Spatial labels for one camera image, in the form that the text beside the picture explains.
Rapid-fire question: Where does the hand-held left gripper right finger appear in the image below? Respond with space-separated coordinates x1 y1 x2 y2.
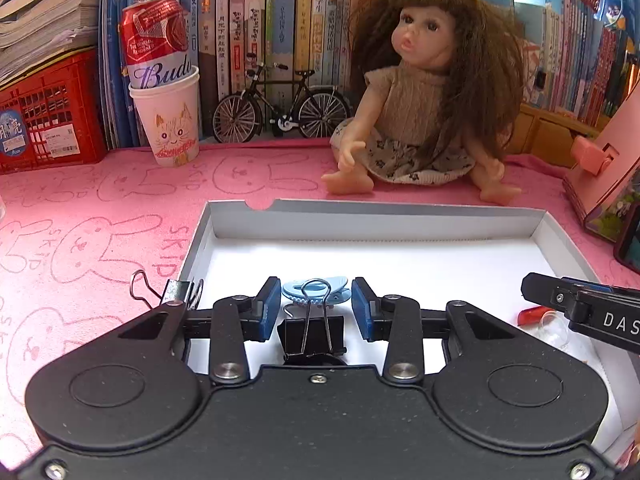
351 276 519 386

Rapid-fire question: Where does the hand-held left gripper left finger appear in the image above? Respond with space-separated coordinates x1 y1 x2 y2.
120 276 282 386

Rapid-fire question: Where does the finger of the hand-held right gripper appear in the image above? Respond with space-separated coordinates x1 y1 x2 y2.
521 272 606 319

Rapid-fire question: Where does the red translucent plastic piece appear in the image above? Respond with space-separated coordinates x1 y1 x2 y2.
517 306 553 329

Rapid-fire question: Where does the large black binder clip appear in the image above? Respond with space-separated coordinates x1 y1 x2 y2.
276 278 348 358

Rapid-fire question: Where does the white cardboard box lid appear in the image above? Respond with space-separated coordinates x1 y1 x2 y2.
175 199 640 461

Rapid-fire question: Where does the light blue plastic clip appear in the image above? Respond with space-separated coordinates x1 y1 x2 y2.
281 275 350 307

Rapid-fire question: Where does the smartphone with lit screen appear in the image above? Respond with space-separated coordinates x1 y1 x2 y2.
614 220 640 273

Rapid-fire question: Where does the small black binder clip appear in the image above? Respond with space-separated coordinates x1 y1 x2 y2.
130 269 205 311

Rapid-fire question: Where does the pink wooden house model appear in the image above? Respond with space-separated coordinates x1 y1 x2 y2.
562 87 640 243

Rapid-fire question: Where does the wooden drawer box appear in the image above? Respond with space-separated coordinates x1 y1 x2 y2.
507 105 606 168

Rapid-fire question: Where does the pink rabbit-print cloth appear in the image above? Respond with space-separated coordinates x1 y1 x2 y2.
0 142 640 480

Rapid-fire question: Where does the white cat-print paper cup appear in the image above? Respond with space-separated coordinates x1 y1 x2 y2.
128 66 201 168

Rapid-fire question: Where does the brown-haired doll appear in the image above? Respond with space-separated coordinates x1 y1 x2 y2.
321 0 526 206

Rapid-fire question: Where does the black miniature bicycle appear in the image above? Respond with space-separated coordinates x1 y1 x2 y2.
212 62 352 143

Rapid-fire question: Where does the red plastic crate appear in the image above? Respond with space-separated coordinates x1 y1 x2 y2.
0 47 108 176

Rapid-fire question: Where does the red beer can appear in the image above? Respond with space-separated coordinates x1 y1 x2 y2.
119 0 193 90

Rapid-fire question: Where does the row of upright books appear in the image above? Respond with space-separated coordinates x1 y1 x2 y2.
100 0 640 148

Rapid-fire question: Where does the stack of worn books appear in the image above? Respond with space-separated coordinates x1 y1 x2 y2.
0 0 103 86

